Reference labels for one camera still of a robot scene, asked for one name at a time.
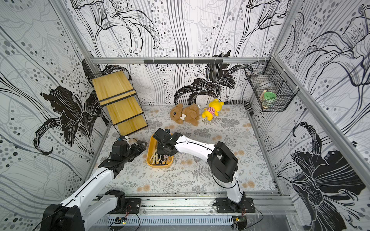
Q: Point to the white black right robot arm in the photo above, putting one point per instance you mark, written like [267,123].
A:
[222,162]

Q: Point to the yellow plush bear toy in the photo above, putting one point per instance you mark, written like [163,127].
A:
[212,110]

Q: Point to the brown plush dog toy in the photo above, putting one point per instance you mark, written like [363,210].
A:
[190,114]

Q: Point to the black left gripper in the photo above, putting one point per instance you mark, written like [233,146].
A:
[134,147]

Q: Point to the beige kitchen scissors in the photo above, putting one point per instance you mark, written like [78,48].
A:
[155,159]

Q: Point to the black wall hook rail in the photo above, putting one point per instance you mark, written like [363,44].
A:
[184,61]

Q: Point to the yellow plastic storage box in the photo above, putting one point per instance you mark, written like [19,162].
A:
[153,147]

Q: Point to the green lid jar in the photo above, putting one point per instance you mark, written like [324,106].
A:
[268,99]

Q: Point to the black wire wall basket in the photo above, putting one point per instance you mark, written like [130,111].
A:
[264,76]

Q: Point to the white slotted cable duct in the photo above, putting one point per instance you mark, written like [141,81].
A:
[167,220]

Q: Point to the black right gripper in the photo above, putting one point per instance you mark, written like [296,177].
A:
[165,150]

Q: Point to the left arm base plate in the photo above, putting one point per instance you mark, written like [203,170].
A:
[124,204]

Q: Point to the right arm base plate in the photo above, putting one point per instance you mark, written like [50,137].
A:
[224,205]

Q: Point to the wooden shelf black frame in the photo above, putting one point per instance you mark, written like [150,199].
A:
[119,98]

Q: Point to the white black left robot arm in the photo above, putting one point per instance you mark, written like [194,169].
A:
[81,210]

